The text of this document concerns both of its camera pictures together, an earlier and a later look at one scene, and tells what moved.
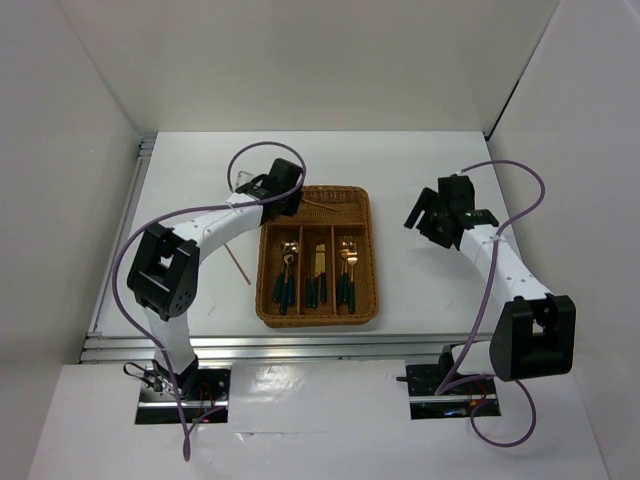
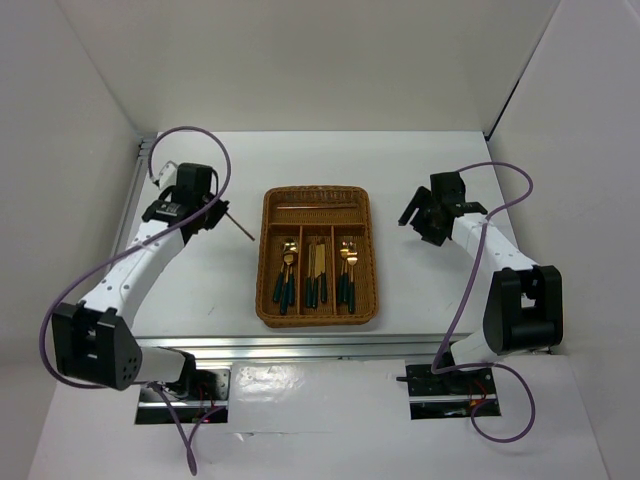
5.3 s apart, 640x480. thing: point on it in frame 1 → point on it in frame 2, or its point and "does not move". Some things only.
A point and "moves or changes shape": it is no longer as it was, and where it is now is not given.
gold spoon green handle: x=294 y=247 does not move
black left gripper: x=293 y=203 → x=220 y=207
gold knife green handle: x=320 y=270 does not move
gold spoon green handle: x=288 y=248 does not move
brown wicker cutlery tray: x=319 y=266 does not move
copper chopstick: x=237 y=264 moves or changes shape
